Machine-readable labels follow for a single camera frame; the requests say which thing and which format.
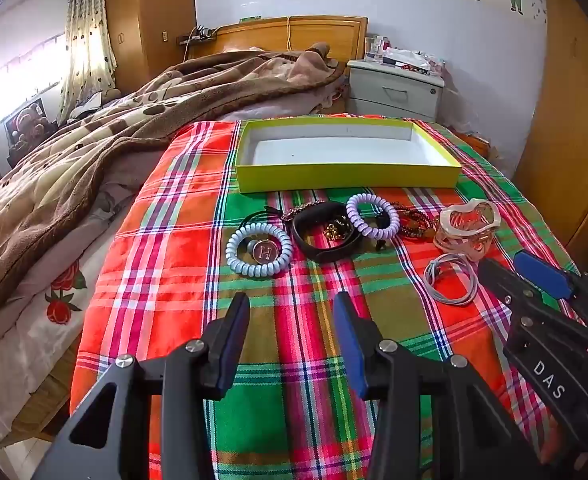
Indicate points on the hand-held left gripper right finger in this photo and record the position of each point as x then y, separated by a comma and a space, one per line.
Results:
346, 340

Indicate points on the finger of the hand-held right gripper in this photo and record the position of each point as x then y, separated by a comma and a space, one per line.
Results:
543, 272
496, 282

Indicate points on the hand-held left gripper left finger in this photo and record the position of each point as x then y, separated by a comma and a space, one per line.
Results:
234, 340

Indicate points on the translucent hair claw clip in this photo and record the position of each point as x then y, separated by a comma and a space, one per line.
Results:
446, 220

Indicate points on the black wristband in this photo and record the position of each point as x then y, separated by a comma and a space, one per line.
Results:
304, 245

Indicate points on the yellow-green cardboard box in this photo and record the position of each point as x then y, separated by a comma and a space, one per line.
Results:
349, 147

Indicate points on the plaid cloth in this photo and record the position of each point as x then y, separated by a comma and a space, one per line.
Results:
174, 260

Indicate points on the orange box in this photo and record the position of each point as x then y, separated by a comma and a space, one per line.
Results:
476, 142

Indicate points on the wooden door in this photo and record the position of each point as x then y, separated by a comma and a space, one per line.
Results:
573, 110

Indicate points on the floral bedsheet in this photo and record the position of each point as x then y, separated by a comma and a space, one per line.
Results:
49, 320

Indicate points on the grey nightstand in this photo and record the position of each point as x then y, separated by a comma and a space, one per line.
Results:
398, 95

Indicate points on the brown patterned blanket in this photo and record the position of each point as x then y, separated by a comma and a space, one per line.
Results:
99, 160

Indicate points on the pile of small packets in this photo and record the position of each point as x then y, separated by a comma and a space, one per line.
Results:
413, 59

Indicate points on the clear glass cup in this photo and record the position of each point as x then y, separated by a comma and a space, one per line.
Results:
373, 47

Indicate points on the teddy bear picture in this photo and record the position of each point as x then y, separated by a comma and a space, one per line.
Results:
26, 125

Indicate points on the power strip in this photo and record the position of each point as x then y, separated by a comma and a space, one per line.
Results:
196, 36

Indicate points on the wooden bed headboard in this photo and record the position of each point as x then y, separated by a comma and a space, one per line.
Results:
274, 35

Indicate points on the spotted curtain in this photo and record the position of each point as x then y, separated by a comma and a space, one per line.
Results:
86, 50

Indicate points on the wooden wardrobe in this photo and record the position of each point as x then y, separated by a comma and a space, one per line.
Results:
149, 20

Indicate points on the window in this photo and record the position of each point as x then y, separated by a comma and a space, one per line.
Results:
19, 75

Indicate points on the wooden bed side rail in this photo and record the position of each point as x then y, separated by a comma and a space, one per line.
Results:
44, 400

